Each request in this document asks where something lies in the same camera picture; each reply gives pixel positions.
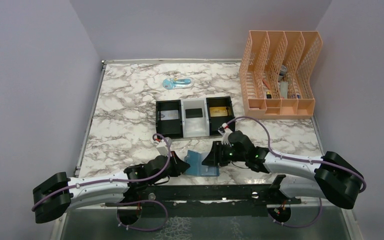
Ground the grey item in organizer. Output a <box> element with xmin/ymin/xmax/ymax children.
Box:
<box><xmin>279</xmin><ymin>81</ymin><xmax>288</xmax><ymax>99</ymax></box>

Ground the blue leather card holder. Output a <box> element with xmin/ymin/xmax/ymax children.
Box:
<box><xmin>184</xmin><ymin>150</ymin><xmax>220</xmax><ymax>177</ymax></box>

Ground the black left tray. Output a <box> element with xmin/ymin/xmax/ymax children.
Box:
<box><xmin>155</xmin><ymin>99</ymin><xmax>184</xmax><ymax>139</ymax></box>

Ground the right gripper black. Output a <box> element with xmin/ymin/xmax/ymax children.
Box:
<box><xmin>202</xmin><ymin>140</ymin><xmax>247</xmax><ymax>167</ymax></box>

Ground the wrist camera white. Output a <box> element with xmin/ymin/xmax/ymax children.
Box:
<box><xmin>156</xmin><ymin>139</ymin><xmax>169</xmax><ymax>156</ymax></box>
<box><xmin>217</xmin><ymin>123</ymin><xmax>233</xmax><ymax>145</ymax></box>

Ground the orange plastic file organizer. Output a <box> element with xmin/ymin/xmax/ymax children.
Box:
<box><xmin>239</xmin><ymin>30</ymin><xmax>323</xmax><ymax>120</ymax></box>

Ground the white middle tray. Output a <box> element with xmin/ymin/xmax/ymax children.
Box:
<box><xmin>181</xmin><ymin>98</ymin><xmax>210</xmax><ymax>138</ymax></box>

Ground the black tray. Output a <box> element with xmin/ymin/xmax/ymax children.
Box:
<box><xmin>206</xmin><ymin>96</ymin><xmax>235</xmax><ymax>136</ymax></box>
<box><xmin>155</xmin><ymin>99</ymin><xmax>184</xmax><ymax>139</ymax></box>

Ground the gold card in right tray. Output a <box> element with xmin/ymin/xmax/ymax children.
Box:
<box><xmin>209</xmin><ymin>106</ymin><xmax>229</xmax><ymax>118</ymax></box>

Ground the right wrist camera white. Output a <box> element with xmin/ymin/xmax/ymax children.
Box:
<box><xmin>217</xmin><ymin>123</ymin><xmax>233</xmax><ymax>145</ymax></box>

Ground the black right tray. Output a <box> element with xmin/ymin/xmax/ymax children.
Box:
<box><xmin>206</xmin><ymin>96</ymin><xmax>235</xmax><ymax>136</ymax></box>

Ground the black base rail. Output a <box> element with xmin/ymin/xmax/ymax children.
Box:
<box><xmin>121</xmin><ymin>184</ymin><xmax>302</xmax><ymax>205</ymax></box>

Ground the black card in middle tray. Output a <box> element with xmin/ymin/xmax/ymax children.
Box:
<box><xmin>185</xmin><ymin>108</ymin><xmax>203</xmax><ymax>119</ymax></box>

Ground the blue blister pack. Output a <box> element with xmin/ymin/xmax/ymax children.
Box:
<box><xmin>162</xmin><ymin>77</ymin><xmax>194</xmax><ymax>90</ymax></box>

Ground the silver card in left tray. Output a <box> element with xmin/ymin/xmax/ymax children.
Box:
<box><xmin>159</xmin><ymin>110</ymin><xmax>180</xmax><ymax>121</ymax></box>

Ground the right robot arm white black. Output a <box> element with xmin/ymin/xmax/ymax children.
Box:
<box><xmin>201</xmin><ymin>131</ymin><xmax>364</xmax><ymax>210</ymax></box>

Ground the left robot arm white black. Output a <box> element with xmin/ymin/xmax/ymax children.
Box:
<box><xmin>32</xmin><ymin>151</ymin><xmax>190</xmax><ymax>224</ymax></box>

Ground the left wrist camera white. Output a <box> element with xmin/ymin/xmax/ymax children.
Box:
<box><xmin>156</xmin><ymin>139</ymin><xmax>169</xmax><ymax>156</ymax></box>

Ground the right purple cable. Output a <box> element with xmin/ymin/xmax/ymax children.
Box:
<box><xmin>225</xmin><ymin>115</ymin><xmax>367</xmax><ymax>229</ymax></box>

